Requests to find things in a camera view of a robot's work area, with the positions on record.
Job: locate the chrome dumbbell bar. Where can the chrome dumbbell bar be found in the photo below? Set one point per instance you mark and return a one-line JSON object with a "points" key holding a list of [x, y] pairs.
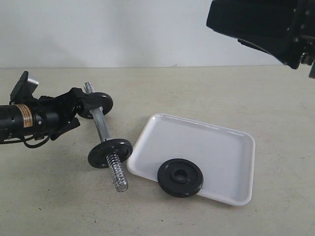
{"points": [[117, 171]]}

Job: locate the black weight plate far end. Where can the black weight plate far end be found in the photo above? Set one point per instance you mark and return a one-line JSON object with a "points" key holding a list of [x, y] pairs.
{"points": [[104, 100]]}

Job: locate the white rectangular plastic tray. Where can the white rectangular plastic tray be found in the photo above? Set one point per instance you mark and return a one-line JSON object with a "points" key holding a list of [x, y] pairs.
{"points": [[225, 156]]}

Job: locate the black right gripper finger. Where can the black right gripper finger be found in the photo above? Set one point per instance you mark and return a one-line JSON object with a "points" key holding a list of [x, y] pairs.
{"points": [[287, 50], [245, 18]]}

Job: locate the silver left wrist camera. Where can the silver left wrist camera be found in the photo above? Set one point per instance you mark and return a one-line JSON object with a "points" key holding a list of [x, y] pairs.
{"points": [[23, 89]]}

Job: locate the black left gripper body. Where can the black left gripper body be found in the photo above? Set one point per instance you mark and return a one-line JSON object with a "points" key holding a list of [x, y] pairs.
{"points": [[61, 109]]}

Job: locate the black weight plate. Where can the black weight plate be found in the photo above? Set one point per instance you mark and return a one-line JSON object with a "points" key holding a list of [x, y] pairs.
{"points": [[180, 178], [110, 152]]}

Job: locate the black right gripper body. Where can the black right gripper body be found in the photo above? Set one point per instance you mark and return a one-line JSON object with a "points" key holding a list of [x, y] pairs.
{"points": [[304, 33]]}

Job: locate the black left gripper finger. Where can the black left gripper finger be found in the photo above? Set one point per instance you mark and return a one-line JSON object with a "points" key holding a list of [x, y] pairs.
{"points": [[89, 102], [65, 128]]}

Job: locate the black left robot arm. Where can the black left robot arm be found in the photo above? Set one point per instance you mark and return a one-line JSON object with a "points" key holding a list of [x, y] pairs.
{"points": [[25, 121]]}

